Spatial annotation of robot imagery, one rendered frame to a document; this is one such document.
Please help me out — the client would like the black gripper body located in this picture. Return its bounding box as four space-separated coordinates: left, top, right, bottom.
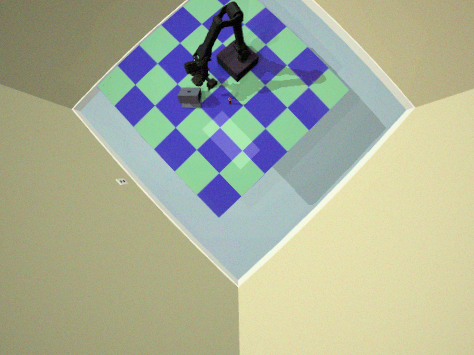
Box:
190 68 217 89

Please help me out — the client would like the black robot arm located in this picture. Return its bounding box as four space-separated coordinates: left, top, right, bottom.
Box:
184 1 251 87

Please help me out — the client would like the grey sloped panel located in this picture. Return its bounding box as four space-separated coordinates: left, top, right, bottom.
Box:
178 87 202 108

